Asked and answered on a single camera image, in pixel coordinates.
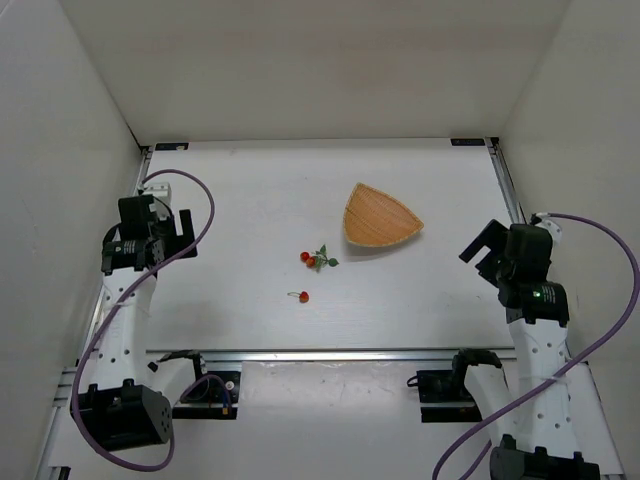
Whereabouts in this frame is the red cherry cluster with leaves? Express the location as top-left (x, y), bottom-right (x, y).
top-left (299, 244), bottom-right (339, 271)

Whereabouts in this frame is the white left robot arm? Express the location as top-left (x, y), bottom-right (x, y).
top-left (78, 192), bottom-right (203, 452)

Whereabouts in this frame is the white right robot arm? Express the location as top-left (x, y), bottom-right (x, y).
top-left (457, 220), bottom-right (600, 479)

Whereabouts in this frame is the triangular woven bamboo basket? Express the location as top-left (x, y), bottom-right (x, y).
top-left (343, 183), bottom-right (424, 248)

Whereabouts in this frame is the single red cherry with stem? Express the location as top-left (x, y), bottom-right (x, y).
top-left (287, 291), bottom-right (310, 303)

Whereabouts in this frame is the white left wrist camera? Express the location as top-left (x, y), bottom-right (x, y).
top-left (137, 182), bottom-right (172, 205)

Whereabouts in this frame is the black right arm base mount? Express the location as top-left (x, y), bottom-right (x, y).
top-left (406, 349), bottom-right (502, 424)

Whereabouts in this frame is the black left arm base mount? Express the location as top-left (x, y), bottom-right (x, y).
top-left (147, 350), bottom-right (241, 421)

